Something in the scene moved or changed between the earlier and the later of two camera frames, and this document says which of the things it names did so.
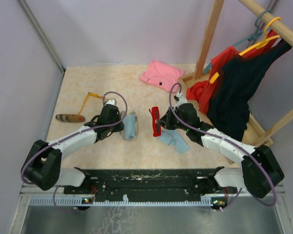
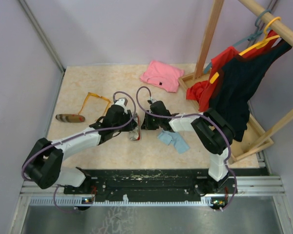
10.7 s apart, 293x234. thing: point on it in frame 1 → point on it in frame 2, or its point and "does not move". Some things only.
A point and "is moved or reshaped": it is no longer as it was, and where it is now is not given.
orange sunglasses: [92, 94] does not move
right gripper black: [166, 121] → [146, 125]
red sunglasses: [156, 127] is moved or reshaped
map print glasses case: [130, 131] is moved or reshaped
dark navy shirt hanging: [228, 110] does not move
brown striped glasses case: [70, 118] does not move
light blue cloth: [172, 136] does not move
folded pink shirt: [162, 75] does not move
